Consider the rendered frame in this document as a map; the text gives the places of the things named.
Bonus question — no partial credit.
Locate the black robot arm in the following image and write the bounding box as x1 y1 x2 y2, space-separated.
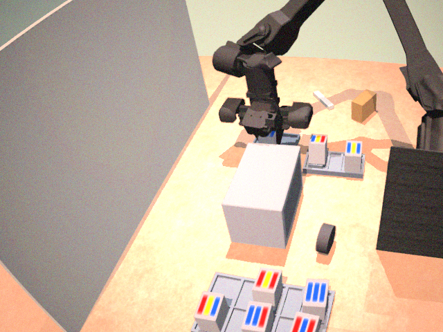
212 0 443 152

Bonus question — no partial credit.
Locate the grey cylinder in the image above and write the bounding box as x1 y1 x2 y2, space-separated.
316 223 336 254

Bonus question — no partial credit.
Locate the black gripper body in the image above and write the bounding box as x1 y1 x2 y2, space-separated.
219 80 314 129

